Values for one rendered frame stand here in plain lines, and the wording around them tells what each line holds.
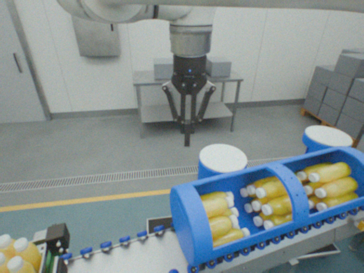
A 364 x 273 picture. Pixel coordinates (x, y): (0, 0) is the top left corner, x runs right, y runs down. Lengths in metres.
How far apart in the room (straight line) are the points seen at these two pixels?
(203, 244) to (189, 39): 0.61
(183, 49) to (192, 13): 0.07
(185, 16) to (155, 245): 0.88
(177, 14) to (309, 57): 4.63
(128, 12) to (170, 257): 0.88
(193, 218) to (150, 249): 0.34
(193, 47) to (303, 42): 4.43
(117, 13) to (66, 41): 3.69
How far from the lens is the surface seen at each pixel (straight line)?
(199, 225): 0.76
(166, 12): 0.45
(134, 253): 1.04
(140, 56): 3.93
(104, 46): 3.73
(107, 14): 0.40
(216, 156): 1.32
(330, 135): 1.83
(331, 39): 5.18
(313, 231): 1.24
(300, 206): 0.97
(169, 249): 1.03
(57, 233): 1.10
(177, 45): 0.47
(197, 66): 0.48
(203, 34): 0.46
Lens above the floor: 1.80
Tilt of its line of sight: 30 degrees down
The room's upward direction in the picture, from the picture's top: straight up
